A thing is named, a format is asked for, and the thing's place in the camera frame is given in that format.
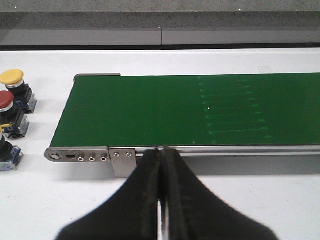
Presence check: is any grey stone counter slab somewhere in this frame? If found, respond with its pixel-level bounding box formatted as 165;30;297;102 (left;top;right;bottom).
0;0;320;29

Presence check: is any aluminium conveyor side rail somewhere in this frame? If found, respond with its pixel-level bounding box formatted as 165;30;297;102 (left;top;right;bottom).
135;145;320;158

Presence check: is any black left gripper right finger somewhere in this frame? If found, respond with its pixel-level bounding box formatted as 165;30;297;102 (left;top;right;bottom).
161;148;277;240

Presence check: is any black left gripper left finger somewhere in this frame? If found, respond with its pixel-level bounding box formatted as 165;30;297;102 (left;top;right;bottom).
57;149;161;240

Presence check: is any steel conveyor end plate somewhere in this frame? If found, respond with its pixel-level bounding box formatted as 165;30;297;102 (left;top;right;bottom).
44;146;110;163

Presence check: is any steel conveyor mounting bracket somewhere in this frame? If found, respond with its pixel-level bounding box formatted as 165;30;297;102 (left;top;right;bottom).
109;148;137;179

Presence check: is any yellow mushroom button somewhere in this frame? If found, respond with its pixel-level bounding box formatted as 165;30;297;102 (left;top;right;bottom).
0;69;37;114
0;124;23;171

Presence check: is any green conveyor belt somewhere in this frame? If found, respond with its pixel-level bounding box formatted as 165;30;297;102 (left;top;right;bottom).
51;73;320;147

